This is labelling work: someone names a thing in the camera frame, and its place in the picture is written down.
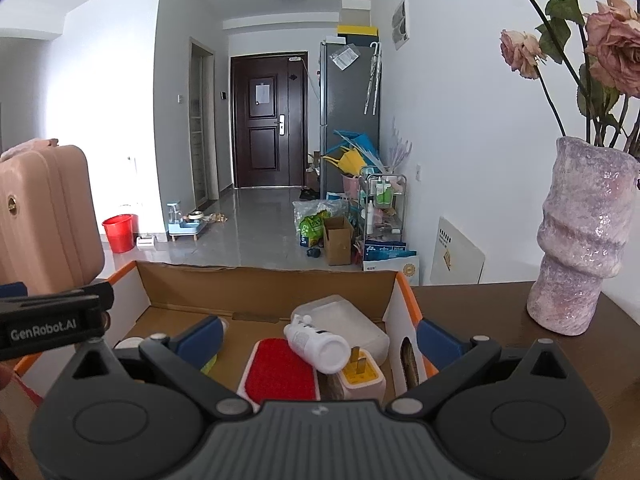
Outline grey refrigerator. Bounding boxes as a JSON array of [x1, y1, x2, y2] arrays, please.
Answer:
[[319, 40, 381, 196]]

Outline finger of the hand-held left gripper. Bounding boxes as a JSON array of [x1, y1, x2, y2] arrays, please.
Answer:
[[0, 282, 115, 317]]

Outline white flat board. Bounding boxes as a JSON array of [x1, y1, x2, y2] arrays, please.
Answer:
[[430, 216, 486, 286]]

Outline pile of blue yellow bags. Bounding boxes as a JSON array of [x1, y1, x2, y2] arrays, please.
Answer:
[[322, 130, 386, 173]]

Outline dried pink roses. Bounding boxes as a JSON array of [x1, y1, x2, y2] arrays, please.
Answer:
[[495, 0, 640, 161]]

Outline metal trolley rack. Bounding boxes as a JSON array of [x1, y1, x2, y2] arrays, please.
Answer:
[[359, 172, 408, 241]]

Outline dark brown entrance door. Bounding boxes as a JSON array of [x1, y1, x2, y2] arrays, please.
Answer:
[[230, 52, 308, 190]]

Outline white plastic bottle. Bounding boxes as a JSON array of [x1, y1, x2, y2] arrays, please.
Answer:
[[283, 314, 351, 375]]

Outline clear plastic pouch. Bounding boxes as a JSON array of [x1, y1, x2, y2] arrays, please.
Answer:
[[331, 46, 360, 71]]

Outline purple ceramic vase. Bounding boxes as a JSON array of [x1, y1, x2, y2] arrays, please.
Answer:
[[526, 136, 640, 336]]

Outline pink suitcase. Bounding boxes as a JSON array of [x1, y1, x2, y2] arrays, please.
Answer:
[[0, 138, 106, 295]]

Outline grey interior door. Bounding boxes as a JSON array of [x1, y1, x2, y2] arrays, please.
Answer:
[[189, 37, 218, 201]]

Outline red cardboard box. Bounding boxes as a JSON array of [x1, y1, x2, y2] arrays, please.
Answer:
[[12, 259, 436, 406]]

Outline white and yellow plug adapter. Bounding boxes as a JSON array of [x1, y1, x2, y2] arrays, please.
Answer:
[[332, 346, 387, 403]]

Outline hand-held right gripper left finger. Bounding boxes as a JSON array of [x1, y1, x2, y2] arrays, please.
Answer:
[[72, 316, 251, 423]]

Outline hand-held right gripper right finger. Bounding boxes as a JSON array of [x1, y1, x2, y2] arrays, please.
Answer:
[[390, 319, 568, 423]]

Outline green plastic bag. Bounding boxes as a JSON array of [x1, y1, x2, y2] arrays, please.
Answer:
[[292, 200, 348, 247]]

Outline purple dried flowers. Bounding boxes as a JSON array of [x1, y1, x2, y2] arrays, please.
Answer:
[[387, 117, 413, 173]]

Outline yellow and black box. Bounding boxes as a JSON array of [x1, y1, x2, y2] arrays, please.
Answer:
[[337, 24, 379, 45]]

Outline small open cardboard box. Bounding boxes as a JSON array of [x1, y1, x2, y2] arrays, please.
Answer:
[[322, 216, 356, 266]]

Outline blue pet water feeder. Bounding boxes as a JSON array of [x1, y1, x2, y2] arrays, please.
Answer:
[[167, 202, 207, 243]]

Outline white folded umbrella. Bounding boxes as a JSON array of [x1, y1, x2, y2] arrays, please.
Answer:
[[364, 42, 382, 116]]

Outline red and white lint brush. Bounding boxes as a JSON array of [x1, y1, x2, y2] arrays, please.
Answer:
[[237, 337, 321, 403]]

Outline translucent white plastic container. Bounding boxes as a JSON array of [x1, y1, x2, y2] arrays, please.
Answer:
[[291, 294, 391, 368]]

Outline red bucket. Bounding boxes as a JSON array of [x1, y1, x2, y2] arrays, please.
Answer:
[[102, 214, 139, 254]]

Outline blue and white carton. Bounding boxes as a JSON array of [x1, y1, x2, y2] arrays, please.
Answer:
[[361, 240, 420, 278]]

